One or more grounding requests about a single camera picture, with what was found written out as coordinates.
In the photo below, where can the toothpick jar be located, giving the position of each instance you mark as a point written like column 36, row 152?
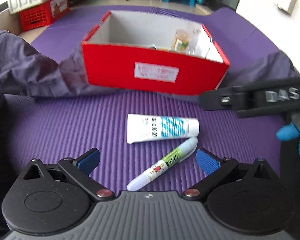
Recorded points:
column 181, row 40

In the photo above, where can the red cardboard shoe box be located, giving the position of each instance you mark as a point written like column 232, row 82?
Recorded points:
column 132, row 50

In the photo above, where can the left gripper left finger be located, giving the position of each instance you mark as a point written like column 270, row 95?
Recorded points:
column 78, row 171

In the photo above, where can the white blue cream tube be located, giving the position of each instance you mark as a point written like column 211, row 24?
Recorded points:
column 142, row 128

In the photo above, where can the purple yoga mat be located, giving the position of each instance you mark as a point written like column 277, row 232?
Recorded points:
column 54, row 128

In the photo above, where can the white correction pen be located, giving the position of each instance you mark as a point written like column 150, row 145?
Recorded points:
column 179, row 154

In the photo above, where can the blue gloved right hand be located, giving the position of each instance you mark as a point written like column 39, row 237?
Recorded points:
column 288, row 132

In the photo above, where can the red plastic crate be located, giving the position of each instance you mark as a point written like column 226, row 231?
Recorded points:
column 43, row 15

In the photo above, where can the beige wall socket cover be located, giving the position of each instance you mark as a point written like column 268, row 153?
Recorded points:
column 286, row 6

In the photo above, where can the purple trousers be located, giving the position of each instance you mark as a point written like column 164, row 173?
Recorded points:
column 25, row 71

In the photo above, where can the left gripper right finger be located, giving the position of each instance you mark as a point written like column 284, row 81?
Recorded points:
column 218, row 171

